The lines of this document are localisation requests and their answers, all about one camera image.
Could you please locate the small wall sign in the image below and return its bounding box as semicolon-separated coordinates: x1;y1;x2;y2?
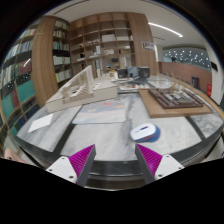
142;41;156;51

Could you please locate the long ceiling light strip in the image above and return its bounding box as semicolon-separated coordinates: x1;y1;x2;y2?
148;22;184;38

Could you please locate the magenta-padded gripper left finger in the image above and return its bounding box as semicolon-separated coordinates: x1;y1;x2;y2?
45;143;97;188

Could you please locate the dark grey building model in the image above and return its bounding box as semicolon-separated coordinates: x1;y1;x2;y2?
116;65;151;81

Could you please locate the flat white site model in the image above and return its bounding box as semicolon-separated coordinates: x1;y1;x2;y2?
118;79;151;93

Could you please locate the white paper sheet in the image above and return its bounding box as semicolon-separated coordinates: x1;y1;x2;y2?
27;113;54;134

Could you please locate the white model with twig trees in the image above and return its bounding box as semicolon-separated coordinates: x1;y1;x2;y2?
148;71;191;91

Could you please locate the white and blue computer mouse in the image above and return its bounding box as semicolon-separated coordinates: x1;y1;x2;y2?
129;122;161;144

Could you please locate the group of small ceiling lights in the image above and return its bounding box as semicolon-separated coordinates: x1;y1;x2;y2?
164;49;211;69

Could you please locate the person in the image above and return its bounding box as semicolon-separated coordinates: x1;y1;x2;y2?
1;148;26;164

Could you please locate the bookshelf with teal panels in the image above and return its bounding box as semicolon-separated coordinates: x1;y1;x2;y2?
0;28;43;148

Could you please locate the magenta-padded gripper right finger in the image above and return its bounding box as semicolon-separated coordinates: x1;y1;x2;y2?
134;143;185;185

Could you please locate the red wall sign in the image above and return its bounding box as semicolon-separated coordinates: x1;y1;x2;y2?
206;82;213;98

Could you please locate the brown building model on wooden board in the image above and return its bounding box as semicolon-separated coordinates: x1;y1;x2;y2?
138;87;214;119

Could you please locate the dark bookshelf with books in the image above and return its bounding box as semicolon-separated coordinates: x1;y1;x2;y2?
52;18;73;84

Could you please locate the wooden shelf unit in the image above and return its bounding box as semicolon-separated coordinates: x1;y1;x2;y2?
69;12;138;79

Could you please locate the white architectural model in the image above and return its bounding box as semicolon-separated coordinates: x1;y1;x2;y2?
44;64;119;114

